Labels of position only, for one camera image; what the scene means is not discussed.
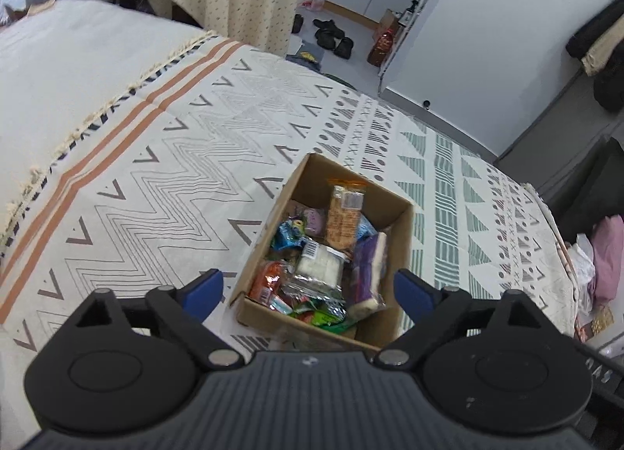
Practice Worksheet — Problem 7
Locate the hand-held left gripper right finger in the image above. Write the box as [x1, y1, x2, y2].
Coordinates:
[373, 269, 562, 372]

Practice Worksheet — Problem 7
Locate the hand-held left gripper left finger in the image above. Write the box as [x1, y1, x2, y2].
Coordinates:
[58, 269, 245, 373]

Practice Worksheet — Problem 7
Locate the long purple snack packet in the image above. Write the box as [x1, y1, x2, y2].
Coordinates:
[348, 233, 388, 321]

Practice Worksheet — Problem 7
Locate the red snack packet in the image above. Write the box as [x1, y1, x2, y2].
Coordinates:
[248, 260, 288, 307]

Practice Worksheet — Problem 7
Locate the blue and white snack packet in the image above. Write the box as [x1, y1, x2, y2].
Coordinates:
[356, 216, 378, 243]

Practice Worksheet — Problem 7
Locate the green foil snack packet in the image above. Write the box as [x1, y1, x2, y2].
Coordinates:
[287, 304, 349, 331]

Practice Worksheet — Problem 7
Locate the white rice cracker packet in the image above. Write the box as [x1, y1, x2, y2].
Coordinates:
[283, 242, 352, 295]

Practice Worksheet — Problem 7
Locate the orange biscuit packet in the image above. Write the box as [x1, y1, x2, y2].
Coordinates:
[326, 178, 367, 253]

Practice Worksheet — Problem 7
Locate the blue candy packet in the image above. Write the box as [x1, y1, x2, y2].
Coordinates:
[272, 217, 308, 252]

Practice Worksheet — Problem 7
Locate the small purple snack packet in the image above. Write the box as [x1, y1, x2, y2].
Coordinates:
[300, 206, 327, 238]

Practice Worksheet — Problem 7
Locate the brown cardboard box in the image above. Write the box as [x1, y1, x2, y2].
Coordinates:
[229, 152, 415, 352]

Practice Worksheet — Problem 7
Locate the white plastic bag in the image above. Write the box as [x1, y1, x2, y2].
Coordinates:
[568, 233, 598, 295]

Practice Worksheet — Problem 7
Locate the pink cloth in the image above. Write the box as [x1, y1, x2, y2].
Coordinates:
[587, 216, 624, 304]

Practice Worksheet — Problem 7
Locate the dark red bottle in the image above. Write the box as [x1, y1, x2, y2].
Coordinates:
[367, 28, 397, 65]

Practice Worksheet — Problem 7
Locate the white bed sheet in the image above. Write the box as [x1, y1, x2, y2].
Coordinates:
[0, 0, 215, 246]

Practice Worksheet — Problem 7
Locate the black hanging garment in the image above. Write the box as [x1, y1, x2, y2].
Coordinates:
[592, 67, 624, 114]

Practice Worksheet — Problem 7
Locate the beige hanging garment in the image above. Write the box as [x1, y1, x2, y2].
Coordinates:
[580, 16, 624, 77]

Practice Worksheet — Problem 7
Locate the black hanging coat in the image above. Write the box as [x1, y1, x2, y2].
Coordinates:
[565, 0, 624, 60]

